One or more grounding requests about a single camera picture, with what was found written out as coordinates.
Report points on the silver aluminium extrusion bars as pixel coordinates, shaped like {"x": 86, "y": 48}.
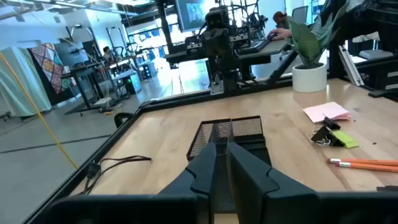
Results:
{"x": 351, "y": 67}

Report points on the black monitor screen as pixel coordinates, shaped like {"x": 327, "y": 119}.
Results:
{"x": 191, "y": 14}

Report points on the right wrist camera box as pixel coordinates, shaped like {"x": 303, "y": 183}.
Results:
{"x": 217, "y": 18}

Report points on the colourful patchwork quilt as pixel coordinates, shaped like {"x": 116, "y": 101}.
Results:
{"x": 49, "y": 67}

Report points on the black curved bracket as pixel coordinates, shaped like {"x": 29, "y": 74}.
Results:
{"x": 119, "y": 115}

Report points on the black mesh desk organizer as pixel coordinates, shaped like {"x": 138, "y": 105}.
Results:
{"x": 245, "y": 127}

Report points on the black drawer cabinet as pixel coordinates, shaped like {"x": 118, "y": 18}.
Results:
{"x": 382, "y": 77}

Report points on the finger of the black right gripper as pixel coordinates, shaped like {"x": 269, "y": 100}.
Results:
{"x": 210, "y": 42}
{"x": 224, "y": 42}

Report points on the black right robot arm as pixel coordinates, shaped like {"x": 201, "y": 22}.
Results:
{"x": 230, "y": 67}

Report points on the pink sticky note pad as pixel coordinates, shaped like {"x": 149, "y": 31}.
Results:
{"x": 325, "y": 111}

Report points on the person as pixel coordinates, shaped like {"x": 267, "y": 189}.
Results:
{"x": 107, "y": 54}
{"x": 281, "y": 29}

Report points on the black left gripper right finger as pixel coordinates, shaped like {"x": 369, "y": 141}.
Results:
{"x": 258, "y": 193}

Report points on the green plant in white pot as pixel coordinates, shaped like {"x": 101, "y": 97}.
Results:
{"x": 309, "y": 77}

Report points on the grey office chair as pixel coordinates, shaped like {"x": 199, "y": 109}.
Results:
{"x": 300, "y": 14}

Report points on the black standing desk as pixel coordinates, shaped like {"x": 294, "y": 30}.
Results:
{"x": 264, "y": 48}

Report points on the lit computer tower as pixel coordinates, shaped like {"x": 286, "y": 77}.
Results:
{"x": 132, "y": 83}

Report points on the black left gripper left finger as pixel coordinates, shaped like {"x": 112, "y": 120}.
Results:
{"x": 192, "y": 186}

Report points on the black binder clip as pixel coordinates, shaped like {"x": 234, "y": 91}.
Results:
{"x": 323, "y": 137}
{"x": 331, "y": 123}

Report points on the teal cloth cover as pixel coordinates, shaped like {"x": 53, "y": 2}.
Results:
{"x": 21, "y": 84}

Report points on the black background desk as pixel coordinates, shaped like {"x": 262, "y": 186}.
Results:
{"x": 82, "y": 74}

